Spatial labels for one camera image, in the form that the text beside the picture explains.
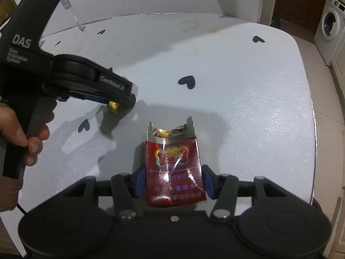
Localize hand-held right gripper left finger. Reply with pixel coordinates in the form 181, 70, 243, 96
51, 167, 146, 221

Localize red cigarette box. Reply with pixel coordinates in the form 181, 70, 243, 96
145, 116, 207, 208

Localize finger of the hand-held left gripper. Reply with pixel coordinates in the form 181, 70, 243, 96
61, 83, 120, 104
94, 65, 137, 109

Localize black cable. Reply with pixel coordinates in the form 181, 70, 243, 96
15, 204, 29, 218

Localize person's left forearm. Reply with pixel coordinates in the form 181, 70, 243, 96
0, 177, 22, 211

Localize person's left hand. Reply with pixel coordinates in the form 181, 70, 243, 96
0, 104, 56, 166

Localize white kitchen cabinets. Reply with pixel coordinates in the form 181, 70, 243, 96
331, 40, 345, 92

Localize white washing machine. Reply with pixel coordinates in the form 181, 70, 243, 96
314, 0, 345, 66

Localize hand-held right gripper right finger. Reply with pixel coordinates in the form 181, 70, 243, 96
203, 164, 297, 220

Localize dark wooden door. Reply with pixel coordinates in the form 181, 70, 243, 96
270, 0, 328, 33

